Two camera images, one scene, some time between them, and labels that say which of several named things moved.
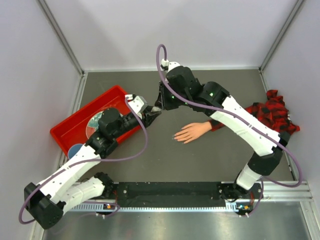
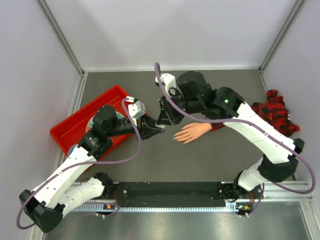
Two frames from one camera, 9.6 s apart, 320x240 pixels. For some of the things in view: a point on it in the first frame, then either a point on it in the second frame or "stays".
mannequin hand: (194, 130) stays
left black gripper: (148, 117) -> (147, 132)
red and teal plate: (93, 123) stays
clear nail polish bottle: (155, 108) -> (160, 125)
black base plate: (170, 194) stays
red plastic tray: (72, 130) stays
